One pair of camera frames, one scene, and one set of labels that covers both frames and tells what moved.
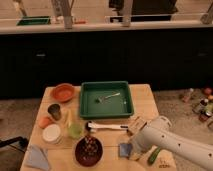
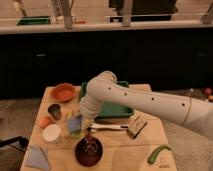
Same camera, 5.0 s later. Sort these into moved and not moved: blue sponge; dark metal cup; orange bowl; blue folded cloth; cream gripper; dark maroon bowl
Moved: blue sponge; cream gripper
Not moved: dark maroon bowl; blue folded cloth; orange bowl; dark metal cup
